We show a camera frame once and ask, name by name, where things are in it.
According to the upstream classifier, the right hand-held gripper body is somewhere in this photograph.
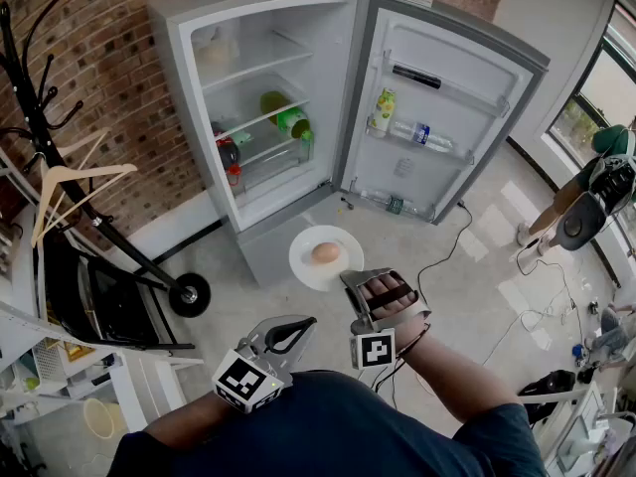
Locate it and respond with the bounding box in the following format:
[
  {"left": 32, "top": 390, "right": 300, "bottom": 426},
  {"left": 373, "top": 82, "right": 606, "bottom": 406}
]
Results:
[{"left": 347, "top": 267, "right": 432, "bottom": 371}]

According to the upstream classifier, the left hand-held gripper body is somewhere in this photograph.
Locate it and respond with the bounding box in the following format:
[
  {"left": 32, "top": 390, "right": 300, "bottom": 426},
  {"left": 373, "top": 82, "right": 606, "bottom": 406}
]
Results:
[{"left": 212, "top": 315, "right": 318, "bottom": 414}]

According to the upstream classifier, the brown egg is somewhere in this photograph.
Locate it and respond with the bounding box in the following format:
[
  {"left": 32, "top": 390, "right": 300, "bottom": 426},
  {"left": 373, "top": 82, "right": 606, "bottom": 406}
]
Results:
[{"left": 311, "top": 242, "right": 342, "bottom": 264}]

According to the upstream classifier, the white plate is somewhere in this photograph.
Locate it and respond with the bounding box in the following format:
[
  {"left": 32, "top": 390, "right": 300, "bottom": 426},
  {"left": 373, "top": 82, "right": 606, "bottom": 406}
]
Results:
[{"left": 288, "top": 225, "right": 366, "bottom": 292}]

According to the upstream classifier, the silver refrigerator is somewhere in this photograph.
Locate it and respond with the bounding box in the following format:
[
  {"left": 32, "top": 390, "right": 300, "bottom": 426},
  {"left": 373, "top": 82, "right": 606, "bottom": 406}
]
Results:
[{"left": 146, "top": 0, "right": 551, "bottom": 288}]

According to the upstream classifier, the person's left forearm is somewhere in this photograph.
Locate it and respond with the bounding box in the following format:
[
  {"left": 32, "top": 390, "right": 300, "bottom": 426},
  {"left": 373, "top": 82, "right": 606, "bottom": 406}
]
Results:
[{"left": 143, "top": 393, "right": 235, "bottom": 449}]

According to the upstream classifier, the person's right forearm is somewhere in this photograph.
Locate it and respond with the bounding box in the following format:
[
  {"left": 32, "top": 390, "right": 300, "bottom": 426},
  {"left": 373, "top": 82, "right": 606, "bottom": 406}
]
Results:
[{"left": 395, "top": 321, "right": 523, "bottom": 439}]

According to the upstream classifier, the person's right hand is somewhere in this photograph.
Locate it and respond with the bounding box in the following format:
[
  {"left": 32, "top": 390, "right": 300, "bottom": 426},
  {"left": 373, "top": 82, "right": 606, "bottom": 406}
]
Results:
[{"left": 358, "top": 274, "right": 421, "bottom": 313}]

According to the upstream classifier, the clear bottle green label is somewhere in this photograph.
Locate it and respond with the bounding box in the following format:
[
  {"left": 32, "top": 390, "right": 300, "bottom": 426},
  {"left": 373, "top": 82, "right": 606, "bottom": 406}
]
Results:
[{"left": 365, "top": 191, "right": 423, "bottom": 217}]

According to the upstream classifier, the person's dark blue shirt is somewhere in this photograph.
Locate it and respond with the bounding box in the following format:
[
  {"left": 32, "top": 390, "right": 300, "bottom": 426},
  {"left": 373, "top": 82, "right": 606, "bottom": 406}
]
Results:
[{"left": 106, "top": 370, "right": 548, "bottom": 477}]

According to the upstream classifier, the black coat rack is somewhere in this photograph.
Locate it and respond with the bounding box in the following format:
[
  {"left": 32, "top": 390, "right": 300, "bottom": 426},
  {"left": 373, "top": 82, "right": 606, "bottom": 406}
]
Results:
[{"left": 0, "top": 0, "right": 213, "bottom": 320}]

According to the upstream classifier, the beige bowl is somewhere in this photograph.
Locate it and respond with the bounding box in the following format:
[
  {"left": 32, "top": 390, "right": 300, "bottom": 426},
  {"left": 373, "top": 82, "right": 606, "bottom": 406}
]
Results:
[{"left": 81, "top": 397, "right": 116, "bottom": 439}]

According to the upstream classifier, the clear bottle blue label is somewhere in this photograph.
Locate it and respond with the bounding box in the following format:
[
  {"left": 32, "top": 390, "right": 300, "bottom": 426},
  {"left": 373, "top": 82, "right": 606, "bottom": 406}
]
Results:
[{"left": 392, "top": 120, "right": 456, "bottom": 153}]

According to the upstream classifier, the yellow green drink bottle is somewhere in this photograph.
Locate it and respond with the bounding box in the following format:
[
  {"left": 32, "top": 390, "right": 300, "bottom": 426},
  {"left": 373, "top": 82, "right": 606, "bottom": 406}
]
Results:
[{"left": 371, "top": 86, "right": 398, "bottom": 133}]

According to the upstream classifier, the dark cola bottle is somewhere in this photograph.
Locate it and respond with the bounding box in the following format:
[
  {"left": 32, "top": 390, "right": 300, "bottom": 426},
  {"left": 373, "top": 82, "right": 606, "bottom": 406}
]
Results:
[{"left": 211, "top": 121, "right": 243, "bottom": 188}]

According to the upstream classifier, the large green soda bottle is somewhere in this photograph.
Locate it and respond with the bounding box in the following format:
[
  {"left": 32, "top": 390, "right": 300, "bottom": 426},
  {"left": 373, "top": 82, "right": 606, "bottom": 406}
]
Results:
[{"left": 259, "top": 90, "right": 314, "bottom": 141}]

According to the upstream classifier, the black bag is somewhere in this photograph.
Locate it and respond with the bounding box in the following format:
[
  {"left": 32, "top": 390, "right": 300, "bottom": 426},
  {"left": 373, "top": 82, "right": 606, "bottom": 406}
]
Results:
[{"left": 519, "top": 369, "right": 577, "bottom": 424}]

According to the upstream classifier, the black bar in door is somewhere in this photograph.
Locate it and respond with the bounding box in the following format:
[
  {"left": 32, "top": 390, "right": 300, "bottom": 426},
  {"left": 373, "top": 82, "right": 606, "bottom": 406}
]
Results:
[{"left": 392, "top": 64, "right": 442, "bottom": 90}]

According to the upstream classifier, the white shelf unit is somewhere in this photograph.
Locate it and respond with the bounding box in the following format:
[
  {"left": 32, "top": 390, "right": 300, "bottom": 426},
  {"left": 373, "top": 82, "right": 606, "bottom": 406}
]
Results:
[{"left": 0, "top": 151, "right": 205, "bottom": 466}]

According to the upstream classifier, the black round chair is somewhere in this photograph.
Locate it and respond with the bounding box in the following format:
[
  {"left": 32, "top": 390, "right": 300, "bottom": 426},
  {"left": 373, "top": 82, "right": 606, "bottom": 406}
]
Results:
[{"left": 556, "top": 191, "right": 610, "bottom": 252}]

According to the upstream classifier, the grey cloth bundle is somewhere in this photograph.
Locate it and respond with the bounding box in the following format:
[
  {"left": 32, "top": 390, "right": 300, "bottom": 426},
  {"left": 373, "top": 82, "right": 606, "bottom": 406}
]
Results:
[{"left": 585, "top": 308, "right": 633, "bottom": 367}]

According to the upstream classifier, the black swivel chair base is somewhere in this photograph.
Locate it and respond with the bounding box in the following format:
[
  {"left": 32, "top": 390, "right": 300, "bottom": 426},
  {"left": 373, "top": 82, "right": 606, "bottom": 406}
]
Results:
[{"left": 0, "top": 434, "right": 46, "bottom": 477}]

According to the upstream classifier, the beige food bag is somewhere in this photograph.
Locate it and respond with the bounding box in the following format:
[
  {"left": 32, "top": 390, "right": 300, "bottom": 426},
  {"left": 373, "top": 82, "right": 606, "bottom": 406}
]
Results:
[{"left": 196, "top": 37, "right": 239, "bottom": 72}]

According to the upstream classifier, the wooden clothes hanger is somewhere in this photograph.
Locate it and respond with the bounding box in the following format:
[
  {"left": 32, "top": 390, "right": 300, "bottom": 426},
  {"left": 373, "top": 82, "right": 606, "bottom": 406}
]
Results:
[
  {"left": 39, "top": 126, "right": 111, "bottom": 218},
  {"left": 30, "top": 163, "right": 139, "bottom": 248}
]

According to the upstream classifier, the black-framed window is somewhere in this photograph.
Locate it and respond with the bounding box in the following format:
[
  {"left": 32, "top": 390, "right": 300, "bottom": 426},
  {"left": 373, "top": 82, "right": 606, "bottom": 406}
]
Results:
[{"left": 546, "top": 0, "right": 636, "bottom": 168}]

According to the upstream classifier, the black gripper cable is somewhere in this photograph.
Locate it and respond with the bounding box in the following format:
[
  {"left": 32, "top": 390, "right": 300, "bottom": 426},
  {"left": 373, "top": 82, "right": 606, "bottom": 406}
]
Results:
[{"left": 370, "top": 358, "right": 406, "bottom": 406}]

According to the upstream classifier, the dark wrist bracelet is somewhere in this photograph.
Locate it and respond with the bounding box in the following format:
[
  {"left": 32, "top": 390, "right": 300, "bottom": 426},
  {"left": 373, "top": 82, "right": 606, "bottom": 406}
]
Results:
[{"left": 397, "top": 323, "right": 432, "bottom": 362}]

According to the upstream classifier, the black power cable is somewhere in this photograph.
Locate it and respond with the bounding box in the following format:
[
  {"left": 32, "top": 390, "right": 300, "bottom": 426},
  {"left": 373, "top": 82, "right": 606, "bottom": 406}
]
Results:
[{"left": 415, "top": 200, "right": 474, "bottom": 312}]

